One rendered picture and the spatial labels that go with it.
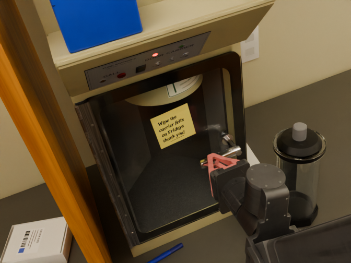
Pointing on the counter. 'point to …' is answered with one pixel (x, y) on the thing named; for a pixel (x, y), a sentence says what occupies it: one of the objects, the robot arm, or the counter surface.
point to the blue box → (95, 21)
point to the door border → (92, 127)
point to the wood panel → (47, 133)
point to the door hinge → (98, 165)
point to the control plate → (173, 48)
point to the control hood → (162, 34)
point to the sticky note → (173, 126)
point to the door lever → (234, 150)
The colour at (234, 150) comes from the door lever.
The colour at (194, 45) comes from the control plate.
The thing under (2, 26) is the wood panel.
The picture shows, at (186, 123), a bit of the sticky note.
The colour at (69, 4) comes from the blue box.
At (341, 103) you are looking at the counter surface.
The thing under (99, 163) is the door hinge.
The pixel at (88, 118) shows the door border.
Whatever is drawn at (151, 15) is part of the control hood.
